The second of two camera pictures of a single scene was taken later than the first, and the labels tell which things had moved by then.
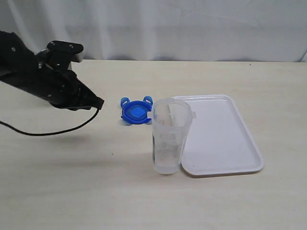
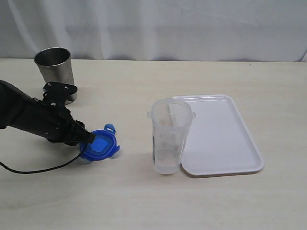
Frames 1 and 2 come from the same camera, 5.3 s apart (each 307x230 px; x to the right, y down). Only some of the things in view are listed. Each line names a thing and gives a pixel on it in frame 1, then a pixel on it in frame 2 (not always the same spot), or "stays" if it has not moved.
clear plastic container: x=171 y=118 stays
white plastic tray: x=219 y=140 stays
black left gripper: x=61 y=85 -> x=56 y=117
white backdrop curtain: x=255 y=30 stays
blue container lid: x=136 y=112 -> x=103 y=145
